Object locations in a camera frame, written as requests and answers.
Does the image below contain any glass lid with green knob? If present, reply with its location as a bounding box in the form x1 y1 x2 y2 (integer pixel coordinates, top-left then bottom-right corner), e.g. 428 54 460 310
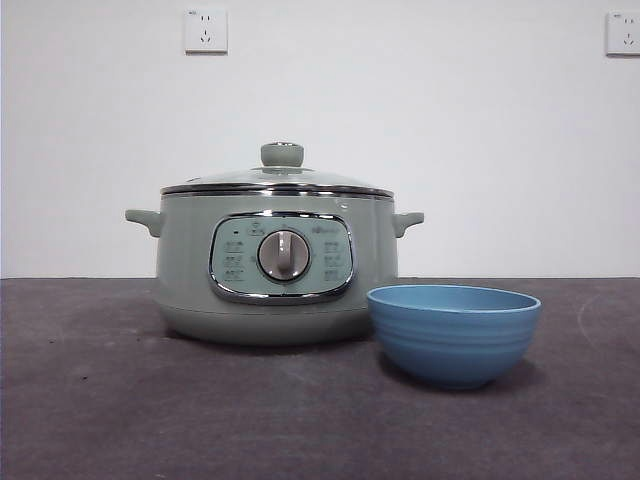
160 141 394 197

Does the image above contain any pale green electric steamer pot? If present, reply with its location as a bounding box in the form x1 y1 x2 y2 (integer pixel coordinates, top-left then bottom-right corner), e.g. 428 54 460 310
124 189 425 345

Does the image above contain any blue ribbed bowl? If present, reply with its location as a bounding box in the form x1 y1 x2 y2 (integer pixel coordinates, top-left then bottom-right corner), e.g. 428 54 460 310
367 283 543 390

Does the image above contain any white wall socket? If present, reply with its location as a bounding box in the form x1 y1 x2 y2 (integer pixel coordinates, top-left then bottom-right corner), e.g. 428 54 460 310
605 10 640 57
184 8 229 55

